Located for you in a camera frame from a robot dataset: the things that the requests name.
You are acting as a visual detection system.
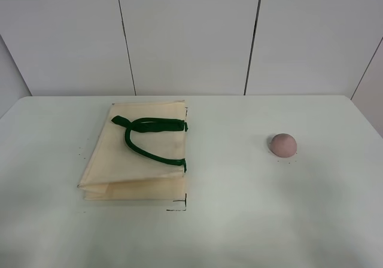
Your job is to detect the cream linen bag green handles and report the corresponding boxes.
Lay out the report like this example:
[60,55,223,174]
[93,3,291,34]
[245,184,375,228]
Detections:
[78,100,187,200]

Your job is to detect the pink peach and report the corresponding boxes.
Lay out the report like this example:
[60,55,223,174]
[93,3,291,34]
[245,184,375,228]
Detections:
[269,133,297,158]

